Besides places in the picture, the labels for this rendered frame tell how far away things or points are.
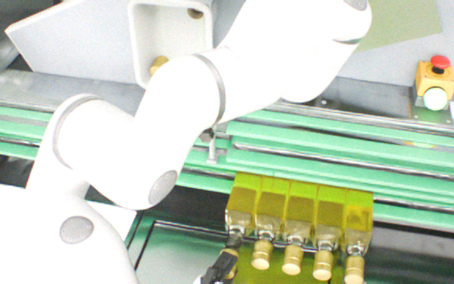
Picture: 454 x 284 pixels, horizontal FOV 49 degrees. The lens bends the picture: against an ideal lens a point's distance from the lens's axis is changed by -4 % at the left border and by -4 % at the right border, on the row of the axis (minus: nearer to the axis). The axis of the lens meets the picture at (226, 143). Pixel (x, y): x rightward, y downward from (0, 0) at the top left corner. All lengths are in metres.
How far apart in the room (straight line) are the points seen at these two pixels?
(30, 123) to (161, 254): 0.43
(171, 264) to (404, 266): 0.52
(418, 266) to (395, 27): 0.54
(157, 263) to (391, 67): 0.65
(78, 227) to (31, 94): 0.80
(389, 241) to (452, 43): 0.47
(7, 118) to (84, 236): 0.78
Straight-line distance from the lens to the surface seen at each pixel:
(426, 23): 0.99
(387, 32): 1.00
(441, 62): 1.08
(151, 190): 0.49
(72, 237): 0.55
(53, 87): 1.33
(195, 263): 1.12
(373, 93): 1.12
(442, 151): 1.06
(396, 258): 1.23
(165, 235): 1.17
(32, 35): 1.35
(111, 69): 1.29
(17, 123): 1.27
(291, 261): 0.95
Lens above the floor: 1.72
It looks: 47 degrees down
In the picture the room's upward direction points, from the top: 162 degrees counter-clockwise
